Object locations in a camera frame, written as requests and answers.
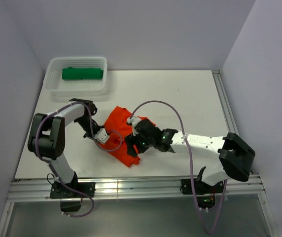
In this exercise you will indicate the orange polo t shirt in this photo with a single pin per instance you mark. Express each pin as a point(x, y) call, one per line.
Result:
point(116, 125)

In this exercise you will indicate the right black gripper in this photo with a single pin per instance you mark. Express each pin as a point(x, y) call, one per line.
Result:
point(131, 140)

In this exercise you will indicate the front aluminium rail frame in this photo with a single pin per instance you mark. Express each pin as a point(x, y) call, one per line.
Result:
point(39, 190)

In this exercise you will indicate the rolled green t shirt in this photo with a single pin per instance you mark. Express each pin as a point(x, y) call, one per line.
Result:
point(82, 73)

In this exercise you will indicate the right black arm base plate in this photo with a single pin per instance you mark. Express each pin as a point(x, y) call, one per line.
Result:
point(200, 187)

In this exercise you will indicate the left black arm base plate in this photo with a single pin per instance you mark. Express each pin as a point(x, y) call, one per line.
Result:
point(80, 190)

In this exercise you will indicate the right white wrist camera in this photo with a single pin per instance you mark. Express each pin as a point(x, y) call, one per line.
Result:
point(133, 120)

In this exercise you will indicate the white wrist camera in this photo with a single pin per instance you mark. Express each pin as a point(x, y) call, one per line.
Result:
point(133, 120)
point(102, 136)

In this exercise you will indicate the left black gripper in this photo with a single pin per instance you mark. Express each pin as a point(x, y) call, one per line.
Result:
point(86, 135)

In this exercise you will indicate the white perforated plastic basket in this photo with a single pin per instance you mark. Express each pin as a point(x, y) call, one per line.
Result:
point(58, 87)

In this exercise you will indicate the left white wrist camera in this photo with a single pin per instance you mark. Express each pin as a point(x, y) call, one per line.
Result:
point(102, 136)

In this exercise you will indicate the right side aluminium rail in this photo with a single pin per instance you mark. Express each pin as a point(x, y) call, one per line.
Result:
point(229, 118)

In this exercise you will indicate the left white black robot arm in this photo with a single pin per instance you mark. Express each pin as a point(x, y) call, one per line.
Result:
point(47, 138)

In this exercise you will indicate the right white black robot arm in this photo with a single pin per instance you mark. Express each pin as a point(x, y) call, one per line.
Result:
point(228, 157)

